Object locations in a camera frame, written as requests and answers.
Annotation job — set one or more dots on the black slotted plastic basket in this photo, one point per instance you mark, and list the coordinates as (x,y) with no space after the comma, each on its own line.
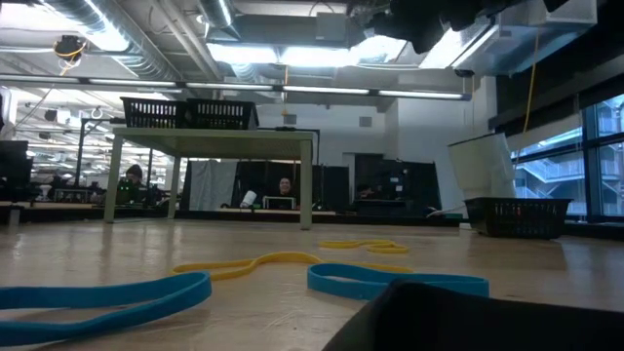
(517,224)
(222,116)
(153,114)

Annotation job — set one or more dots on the yellow rubber band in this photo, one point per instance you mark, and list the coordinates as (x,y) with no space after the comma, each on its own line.
(283,256)
(341,244)

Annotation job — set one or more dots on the blue rubber band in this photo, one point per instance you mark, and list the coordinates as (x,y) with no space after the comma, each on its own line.
(185,287)
(341,287)

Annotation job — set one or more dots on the long ceiling light bar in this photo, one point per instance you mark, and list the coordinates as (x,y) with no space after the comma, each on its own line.
(322,90)

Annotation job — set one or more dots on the black partition panel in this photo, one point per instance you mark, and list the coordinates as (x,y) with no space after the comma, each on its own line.
(414,185)

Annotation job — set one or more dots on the person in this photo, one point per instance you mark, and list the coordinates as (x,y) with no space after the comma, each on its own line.
(363,189)
(285,187)
(134,173)

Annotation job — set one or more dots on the white small table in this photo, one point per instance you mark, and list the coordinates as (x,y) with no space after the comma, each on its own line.
(219,141)

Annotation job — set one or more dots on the white cylindrical device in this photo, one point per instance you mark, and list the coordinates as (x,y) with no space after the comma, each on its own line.
(247,199)

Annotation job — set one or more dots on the black binder clip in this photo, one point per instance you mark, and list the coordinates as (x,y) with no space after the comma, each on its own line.
(463,322)

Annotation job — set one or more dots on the black monitor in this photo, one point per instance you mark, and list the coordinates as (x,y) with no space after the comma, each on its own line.
(14,166)

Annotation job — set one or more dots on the black aluminium table frame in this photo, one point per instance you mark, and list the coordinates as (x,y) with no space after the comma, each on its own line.
(390,220)

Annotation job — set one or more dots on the round silver ventilation duct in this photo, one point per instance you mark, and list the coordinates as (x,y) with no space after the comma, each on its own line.
(127,44)

